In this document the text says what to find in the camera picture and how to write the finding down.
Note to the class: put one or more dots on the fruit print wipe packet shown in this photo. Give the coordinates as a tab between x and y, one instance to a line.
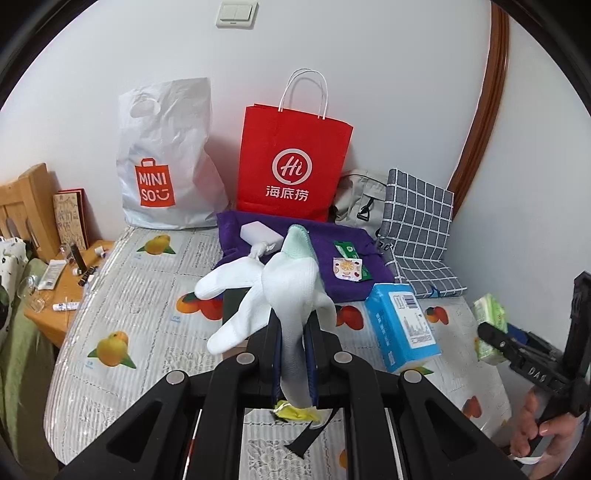
346	269

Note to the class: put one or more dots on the purple towel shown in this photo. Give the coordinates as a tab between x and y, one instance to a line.
323	249

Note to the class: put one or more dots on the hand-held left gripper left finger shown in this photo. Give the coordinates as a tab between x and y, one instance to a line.
275	369

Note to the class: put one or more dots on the wooden nightstand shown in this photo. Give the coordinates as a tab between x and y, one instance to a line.
55	323

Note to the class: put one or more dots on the brown wooden door frame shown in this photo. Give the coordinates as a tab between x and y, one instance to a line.
489	115

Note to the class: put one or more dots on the green label packet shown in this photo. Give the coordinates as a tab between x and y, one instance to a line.
348	249

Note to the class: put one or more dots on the white plastic shopping bag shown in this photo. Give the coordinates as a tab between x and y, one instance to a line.
161	138

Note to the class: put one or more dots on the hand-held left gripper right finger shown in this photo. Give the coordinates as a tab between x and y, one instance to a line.
313	369

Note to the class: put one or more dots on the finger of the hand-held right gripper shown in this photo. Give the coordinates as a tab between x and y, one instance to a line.
526	339
496	341

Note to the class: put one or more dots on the red paper bag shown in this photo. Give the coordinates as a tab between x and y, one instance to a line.
295	138

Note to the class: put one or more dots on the dark brown box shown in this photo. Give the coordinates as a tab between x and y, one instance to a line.
233	307

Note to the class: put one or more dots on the blue tissue box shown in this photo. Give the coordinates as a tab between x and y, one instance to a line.
397	323

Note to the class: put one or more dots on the small white lip balm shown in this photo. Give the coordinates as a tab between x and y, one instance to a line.
67	306

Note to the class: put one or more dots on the person's right hand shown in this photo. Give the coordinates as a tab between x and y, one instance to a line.
524	424

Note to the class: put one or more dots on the dark bottle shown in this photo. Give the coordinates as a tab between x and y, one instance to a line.
77	261

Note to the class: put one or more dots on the white light switch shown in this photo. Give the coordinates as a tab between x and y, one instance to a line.
236	11

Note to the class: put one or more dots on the white sponge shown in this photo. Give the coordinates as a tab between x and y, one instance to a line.
261	233

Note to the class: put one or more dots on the grey canvas bag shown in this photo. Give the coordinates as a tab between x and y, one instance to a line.
355	194

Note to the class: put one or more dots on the clear glass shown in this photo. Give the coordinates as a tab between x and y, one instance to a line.
32	293

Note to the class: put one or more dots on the green tissue pack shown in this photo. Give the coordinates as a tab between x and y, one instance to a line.
489	311

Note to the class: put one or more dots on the wooden headboard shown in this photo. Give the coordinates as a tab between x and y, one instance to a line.
27	198

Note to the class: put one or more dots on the grey checked cloth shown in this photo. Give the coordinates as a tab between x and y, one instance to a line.
415	217

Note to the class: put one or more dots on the green bed sheet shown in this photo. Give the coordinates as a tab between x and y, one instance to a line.
23	392

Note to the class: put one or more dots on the patterned book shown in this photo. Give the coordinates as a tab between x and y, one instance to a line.
69	221

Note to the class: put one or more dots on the fruit print tablecloth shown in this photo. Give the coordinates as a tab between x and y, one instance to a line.
138	300

